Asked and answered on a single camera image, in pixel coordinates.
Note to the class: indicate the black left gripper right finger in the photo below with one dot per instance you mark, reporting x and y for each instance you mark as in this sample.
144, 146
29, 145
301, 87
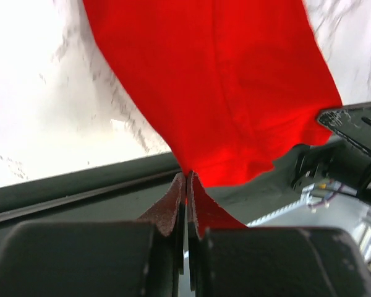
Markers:
227, 258

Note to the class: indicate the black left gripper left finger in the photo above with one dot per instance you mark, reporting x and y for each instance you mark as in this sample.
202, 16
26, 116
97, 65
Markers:
143, 257

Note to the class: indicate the bright red t-shirt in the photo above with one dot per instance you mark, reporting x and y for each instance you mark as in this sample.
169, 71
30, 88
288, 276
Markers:
231, 86

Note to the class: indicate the white slotted cable duct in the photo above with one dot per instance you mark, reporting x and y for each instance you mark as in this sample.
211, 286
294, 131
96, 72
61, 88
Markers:
276, 213

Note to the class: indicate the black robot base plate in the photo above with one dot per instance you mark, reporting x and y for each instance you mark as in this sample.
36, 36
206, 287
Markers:
346, 159

